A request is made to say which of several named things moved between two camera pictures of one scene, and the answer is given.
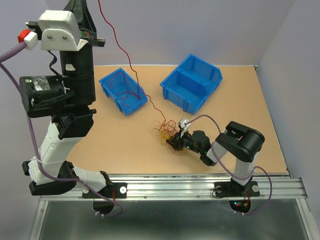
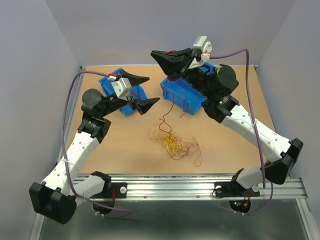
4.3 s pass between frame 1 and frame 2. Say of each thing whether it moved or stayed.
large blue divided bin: stayed
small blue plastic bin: stayed
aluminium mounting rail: stayed
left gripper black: moved
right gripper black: moved
